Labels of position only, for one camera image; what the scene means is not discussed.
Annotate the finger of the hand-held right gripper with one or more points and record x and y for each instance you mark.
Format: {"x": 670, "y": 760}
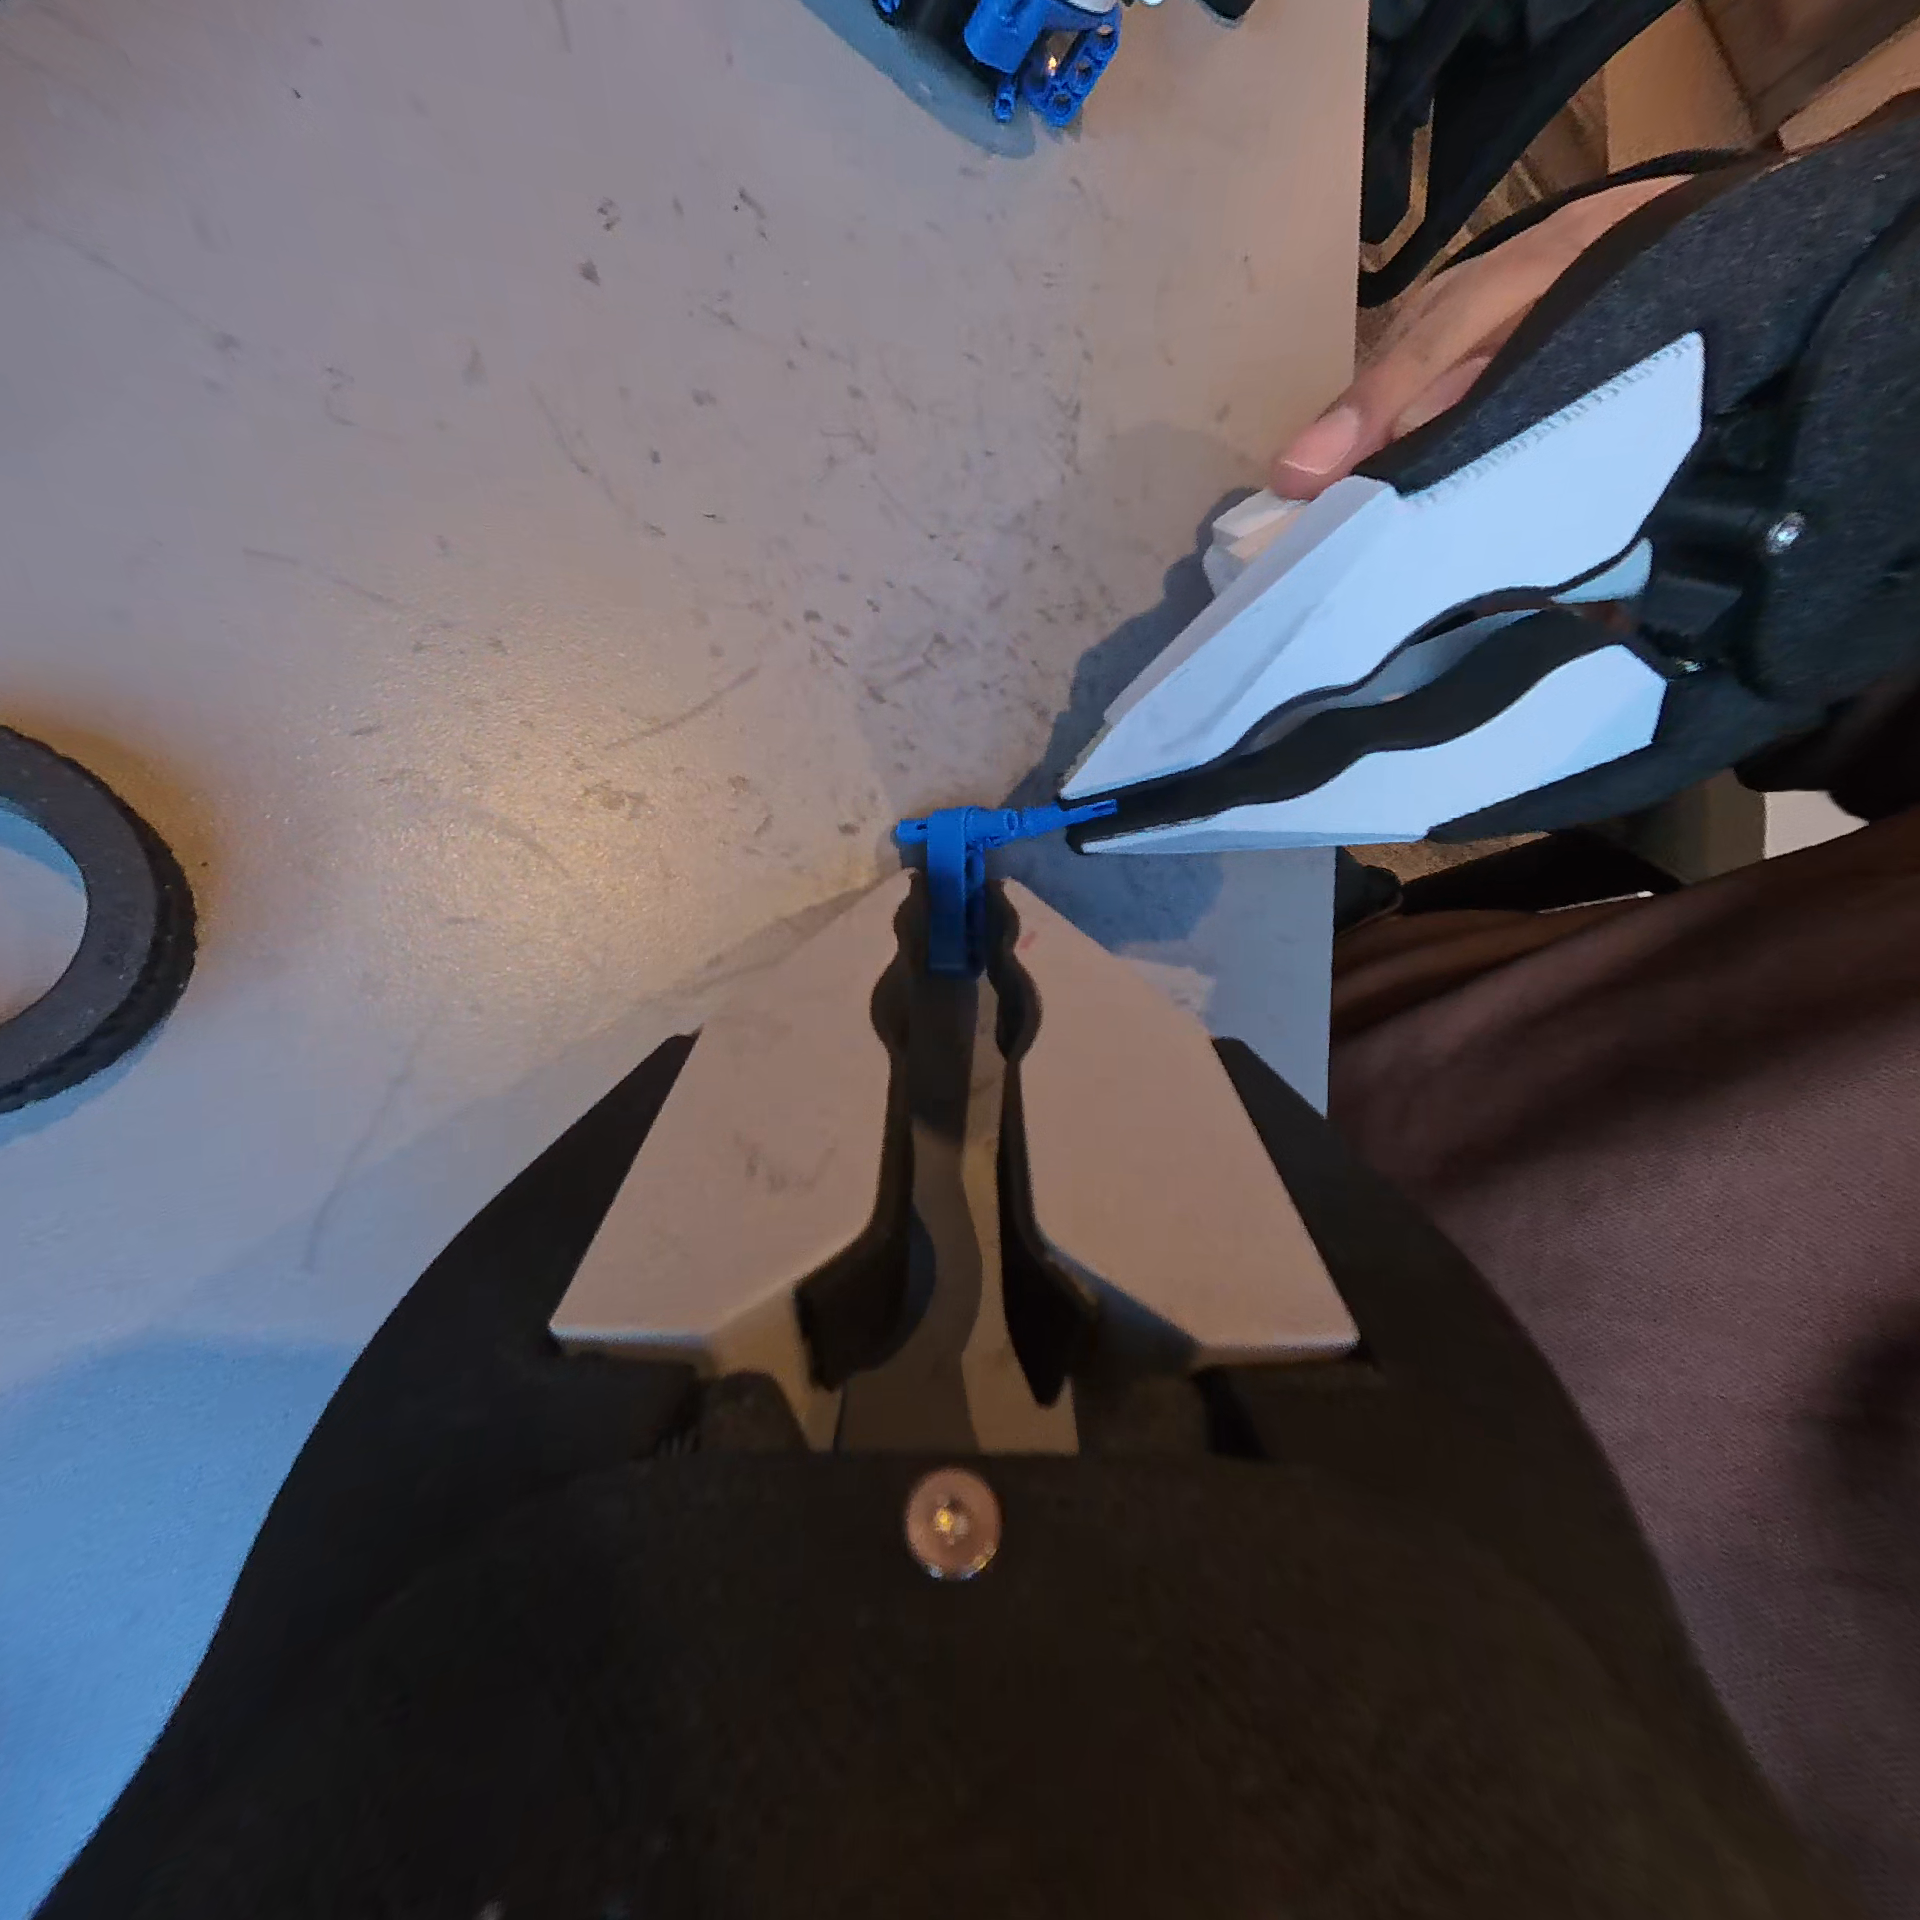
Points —
{"x": 1501, "y": 751}
{"x": 1350, "y": 629}

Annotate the grey desk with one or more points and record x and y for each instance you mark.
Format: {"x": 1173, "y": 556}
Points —
{"x": 450, "y": 450}

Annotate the person's right hand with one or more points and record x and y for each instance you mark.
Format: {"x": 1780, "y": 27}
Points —
{"x": 1440, "y": 345}

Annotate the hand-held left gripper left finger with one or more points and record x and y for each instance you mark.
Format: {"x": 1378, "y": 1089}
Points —
{"x": 721, "y": 1184}

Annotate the black toy tyre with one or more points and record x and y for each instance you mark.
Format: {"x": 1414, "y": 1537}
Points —
{"x": 136, "y": 931}

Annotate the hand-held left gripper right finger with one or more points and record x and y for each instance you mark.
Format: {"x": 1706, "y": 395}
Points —
{"x": 1170, "y": 1184}

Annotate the toy car model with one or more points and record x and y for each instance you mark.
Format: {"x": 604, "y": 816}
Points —
{"x": 1036, "y": 44}

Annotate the blue pin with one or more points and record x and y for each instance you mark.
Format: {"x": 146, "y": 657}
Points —
{"x": 1060, "y": 821}

